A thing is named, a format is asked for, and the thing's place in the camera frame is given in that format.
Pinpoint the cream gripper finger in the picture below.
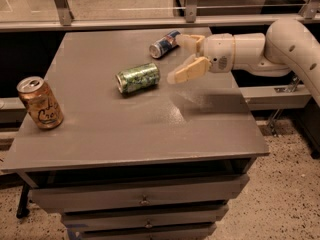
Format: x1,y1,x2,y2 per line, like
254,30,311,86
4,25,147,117
167,55,211,84

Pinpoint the green soda can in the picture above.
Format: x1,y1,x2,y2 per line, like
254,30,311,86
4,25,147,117
116,63,161,94

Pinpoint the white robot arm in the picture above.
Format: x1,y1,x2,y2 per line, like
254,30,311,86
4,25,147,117
167,19,320,105

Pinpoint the blue silver energy drink can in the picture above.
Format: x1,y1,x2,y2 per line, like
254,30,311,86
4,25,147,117
149,30,180,59

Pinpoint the orange LaCroix can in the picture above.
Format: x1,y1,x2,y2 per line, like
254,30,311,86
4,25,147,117
17,76,64,129

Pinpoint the grey drawer cabinet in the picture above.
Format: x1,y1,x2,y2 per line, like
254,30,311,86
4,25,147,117
0,27,270,240

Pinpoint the top grey drawer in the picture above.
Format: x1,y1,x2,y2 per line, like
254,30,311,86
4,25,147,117
31,174,249,213

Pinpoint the grey drawer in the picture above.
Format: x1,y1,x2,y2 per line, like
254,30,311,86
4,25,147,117
62,204,229,231
31,174,249,213
71,223,216,240

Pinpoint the middle grey drawer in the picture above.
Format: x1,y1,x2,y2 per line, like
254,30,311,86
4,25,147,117
62,204,229,231

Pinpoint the bottom grey drawer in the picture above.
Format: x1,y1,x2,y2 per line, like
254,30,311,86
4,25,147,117
71,223,216,240

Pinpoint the grey metal railing frame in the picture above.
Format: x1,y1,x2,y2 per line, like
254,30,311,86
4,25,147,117
0,0,320,32

